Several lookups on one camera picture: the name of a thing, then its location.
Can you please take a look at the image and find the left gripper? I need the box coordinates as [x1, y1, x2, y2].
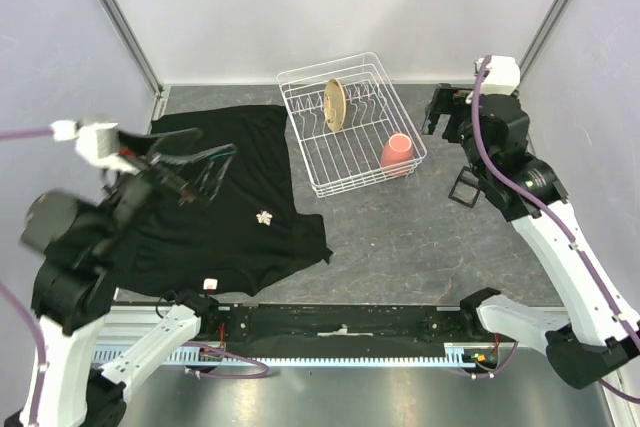
[95, 125, 239, 255]

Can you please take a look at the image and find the black garment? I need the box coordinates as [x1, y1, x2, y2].
[113, 105, 332, 297]

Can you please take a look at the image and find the silver flower brooch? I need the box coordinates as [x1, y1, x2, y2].
[256, 210, 273, 226]

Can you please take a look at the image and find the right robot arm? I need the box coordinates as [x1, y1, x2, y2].
[422, 84, 639, 389]

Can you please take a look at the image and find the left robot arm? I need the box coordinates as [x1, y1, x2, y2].
[7, 120, 237, 426]

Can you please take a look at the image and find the pink cup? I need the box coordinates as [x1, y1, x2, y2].
[380, 132, 414, 177]

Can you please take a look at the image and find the tan plate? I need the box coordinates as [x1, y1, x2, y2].
[323, 78, 347, 132]

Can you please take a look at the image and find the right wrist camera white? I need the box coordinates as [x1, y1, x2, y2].
[475, 55, 521, 95]

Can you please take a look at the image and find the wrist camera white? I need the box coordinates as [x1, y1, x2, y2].
[475, 55, 521, 95]
[75, 118, 122, 171]

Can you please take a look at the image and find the black square frame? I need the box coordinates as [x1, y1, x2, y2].
[448, 166, 481, 209]

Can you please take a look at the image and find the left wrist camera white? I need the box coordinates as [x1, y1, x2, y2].
[75, 118, 122, 171]

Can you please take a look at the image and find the white wire dish rack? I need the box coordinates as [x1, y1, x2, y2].
[277, 52, 427, 198]

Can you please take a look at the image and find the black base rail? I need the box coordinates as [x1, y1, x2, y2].
[159, 301, 521, 356]

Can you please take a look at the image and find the grey cable duct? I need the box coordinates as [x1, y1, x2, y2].
[92, 344, 516, 367]

